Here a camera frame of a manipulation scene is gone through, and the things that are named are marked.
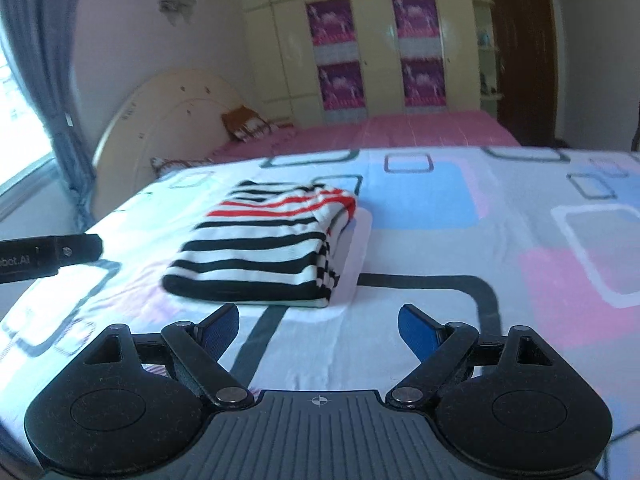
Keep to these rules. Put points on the patterned flat pillow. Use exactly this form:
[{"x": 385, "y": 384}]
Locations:
[{"x": 180, "y": 166}]

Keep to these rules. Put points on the orange cat pillow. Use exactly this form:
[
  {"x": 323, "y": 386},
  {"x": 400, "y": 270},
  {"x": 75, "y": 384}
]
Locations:
[{"x": 250, "y": 124}]

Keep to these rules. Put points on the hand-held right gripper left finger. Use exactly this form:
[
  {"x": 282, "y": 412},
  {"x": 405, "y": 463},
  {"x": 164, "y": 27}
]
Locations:
[{"x": 220, "y": 332}]

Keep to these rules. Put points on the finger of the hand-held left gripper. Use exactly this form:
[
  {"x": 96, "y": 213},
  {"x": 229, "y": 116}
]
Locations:
[{"x": 80, "y": 249}]

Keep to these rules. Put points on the dark wooden door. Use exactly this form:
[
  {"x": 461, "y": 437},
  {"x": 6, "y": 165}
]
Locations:
[{"x": 522, "y": 60}]

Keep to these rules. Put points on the pink bed sheet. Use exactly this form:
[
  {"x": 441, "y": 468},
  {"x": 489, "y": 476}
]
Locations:
[{"x": 400, "y": 130}]

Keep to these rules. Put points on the window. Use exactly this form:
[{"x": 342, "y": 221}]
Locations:
[{"x": 17, "y": 135}]

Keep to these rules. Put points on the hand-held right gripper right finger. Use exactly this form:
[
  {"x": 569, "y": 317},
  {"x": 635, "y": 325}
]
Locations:
[{"x": 417, "y": 330}]

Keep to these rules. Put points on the purple wall poster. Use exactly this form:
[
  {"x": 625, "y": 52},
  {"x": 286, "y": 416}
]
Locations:
[
  {"x": 341, "y": 86},
  {"x": 415, "y": 16},
  {"x": 331, "y": 21},
  {"x": 424, "y": 82}
]

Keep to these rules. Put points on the white blanket with square print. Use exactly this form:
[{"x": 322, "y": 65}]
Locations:
[{"x": 450, "y": 240}]

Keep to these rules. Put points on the open corner shelf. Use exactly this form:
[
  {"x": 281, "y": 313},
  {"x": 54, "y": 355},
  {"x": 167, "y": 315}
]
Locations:
[{"x": 486, "y": 50}]

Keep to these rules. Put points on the cream round headboard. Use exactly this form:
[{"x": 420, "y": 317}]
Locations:
[{"x": 160, "y": 120}]

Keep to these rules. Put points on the grey curtain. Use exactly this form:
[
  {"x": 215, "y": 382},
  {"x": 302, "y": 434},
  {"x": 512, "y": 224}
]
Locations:
[{"x": 50, "y": 85}]

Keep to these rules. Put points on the cream wardrobe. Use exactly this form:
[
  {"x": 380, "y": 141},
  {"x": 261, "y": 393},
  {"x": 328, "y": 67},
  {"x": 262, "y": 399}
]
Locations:
[{"x": 375, "y": 45}]

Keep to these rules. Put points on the striped knit sweater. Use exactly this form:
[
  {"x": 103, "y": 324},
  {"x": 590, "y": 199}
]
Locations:
[{"x": 260, "y": 250}]

